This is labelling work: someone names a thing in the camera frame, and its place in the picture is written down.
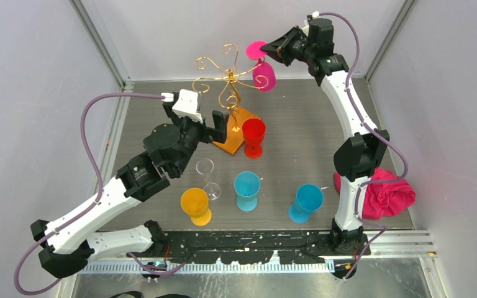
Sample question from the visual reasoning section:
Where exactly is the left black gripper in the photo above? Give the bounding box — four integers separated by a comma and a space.
165, 103, 229, 176

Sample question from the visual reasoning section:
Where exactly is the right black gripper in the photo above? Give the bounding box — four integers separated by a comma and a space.
260, 25, 315, 67

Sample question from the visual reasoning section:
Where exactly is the pink plastic wine glass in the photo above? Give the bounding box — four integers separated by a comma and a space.
245, 40, 277, 92

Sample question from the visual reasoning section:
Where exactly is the red plastic wine glass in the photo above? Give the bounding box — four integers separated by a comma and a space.
242, 119, 266, 159

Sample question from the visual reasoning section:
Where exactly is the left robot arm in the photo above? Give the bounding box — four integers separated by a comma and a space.
30, 102, 229, 279

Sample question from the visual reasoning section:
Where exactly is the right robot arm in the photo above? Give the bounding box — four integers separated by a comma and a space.
260, 17, 389, 255

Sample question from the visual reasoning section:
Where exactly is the clear wine glass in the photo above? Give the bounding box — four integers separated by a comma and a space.
195, 158, 222, 201

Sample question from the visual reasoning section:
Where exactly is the yellow plastic wine glass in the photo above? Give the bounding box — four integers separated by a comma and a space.
181, 187, 212, 227

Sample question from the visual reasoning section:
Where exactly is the blue wine glass centre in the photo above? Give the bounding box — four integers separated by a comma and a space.
234, 171, 261, 212

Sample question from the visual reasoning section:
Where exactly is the blue wine glass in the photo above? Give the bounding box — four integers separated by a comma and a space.
288, 184, 324, 224
234, 171, 261, 212

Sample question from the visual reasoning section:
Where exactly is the blue wine glass right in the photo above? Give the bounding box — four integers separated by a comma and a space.
288, 184, 324, 224

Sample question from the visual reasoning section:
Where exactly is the pink crumpled cloth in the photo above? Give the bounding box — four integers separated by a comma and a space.
334, 167, 417, 221

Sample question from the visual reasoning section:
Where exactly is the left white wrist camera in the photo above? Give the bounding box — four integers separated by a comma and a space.
160, 89, 203, 123

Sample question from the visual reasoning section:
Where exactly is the gold wire glass rack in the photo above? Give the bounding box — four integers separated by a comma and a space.
191, 43, 270, 156

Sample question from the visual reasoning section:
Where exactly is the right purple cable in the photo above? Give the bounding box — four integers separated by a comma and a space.
319, 12, 409, 281

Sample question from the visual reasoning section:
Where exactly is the purple cable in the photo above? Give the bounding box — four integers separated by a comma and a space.
14, 93, 170, 296
319, 12, 409, 281

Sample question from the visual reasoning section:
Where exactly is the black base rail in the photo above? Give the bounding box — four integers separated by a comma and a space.
136, 230, 368, 265

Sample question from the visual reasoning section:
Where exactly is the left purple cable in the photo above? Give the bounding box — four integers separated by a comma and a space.
14, 93, 170, 296

